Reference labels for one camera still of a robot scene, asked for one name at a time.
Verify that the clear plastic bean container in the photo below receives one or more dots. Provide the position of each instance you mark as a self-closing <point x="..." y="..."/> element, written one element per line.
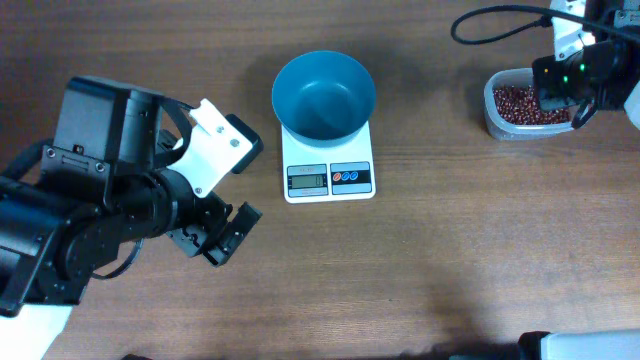
<point x="498" y="127"/>

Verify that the white digital kitchen scale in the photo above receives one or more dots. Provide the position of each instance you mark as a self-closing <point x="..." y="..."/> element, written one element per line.
<point x="326" y="171"/>

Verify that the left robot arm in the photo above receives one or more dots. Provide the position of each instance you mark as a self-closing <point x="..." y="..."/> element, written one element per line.
<point x="126" y="164"/>

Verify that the blue plastic bowl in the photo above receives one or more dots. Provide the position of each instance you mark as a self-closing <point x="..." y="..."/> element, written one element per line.
<point x="323" y="98"/>

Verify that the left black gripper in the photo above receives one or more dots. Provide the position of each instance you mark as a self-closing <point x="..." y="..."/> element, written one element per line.
<point x="224" y="203"/>

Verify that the red beans in container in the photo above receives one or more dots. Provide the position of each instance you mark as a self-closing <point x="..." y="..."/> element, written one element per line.
<point x="519" y="106"/>

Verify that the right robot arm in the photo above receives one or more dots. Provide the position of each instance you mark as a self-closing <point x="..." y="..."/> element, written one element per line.
<point x="614" y="21"/>

